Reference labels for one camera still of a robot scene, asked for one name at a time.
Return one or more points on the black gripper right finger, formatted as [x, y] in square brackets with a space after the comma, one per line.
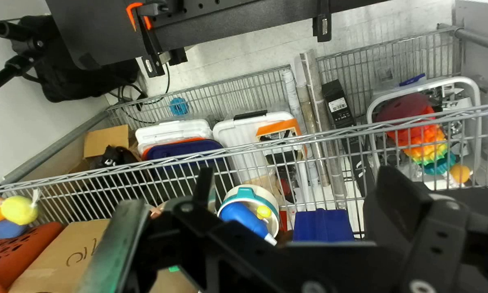
[427, 238]

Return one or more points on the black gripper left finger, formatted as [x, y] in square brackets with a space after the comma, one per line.
[115, 245]

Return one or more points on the white bowl with teal rim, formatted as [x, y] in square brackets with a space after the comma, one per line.
[249, 194]

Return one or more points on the small orange ball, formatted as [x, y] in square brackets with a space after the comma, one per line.
[460, 173]

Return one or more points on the black cloth bundle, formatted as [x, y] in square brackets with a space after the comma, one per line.
[115, 157]

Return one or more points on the rainbow stacking toy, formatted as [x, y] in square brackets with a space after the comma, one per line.
[423, 136]

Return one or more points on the small cardboard box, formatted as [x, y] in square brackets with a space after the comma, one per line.
[105, 141]

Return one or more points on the brown cardboard box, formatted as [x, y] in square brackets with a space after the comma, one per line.
[9, 258]

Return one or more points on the blue ball toy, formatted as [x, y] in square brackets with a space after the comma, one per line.
[6, 230]

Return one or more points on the blue toy detergent bottle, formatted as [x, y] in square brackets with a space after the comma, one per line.
[237, 212]

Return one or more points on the small yellow toy piece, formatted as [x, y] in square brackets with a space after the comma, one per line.
[263, 212]

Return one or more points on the blue round disc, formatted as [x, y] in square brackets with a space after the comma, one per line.
[179, 106]

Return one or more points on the black device with white label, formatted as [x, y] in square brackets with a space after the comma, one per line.
[338, 103]

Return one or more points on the white container with orange latch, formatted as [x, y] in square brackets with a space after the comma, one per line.
[244, 131]

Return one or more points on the white tube frame basket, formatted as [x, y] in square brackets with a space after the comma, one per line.
[473, 103]

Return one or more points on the black camera stand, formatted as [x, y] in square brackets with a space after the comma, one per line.
[5, 71]

